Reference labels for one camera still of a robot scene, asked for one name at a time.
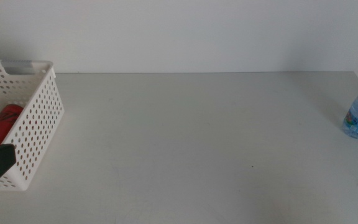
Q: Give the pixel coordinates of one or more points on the red soda can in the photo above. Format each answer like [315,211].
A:
[0,127]

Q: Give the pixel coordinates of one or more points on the white perforated plastic basket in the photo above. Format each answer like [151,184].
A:
[39,118]

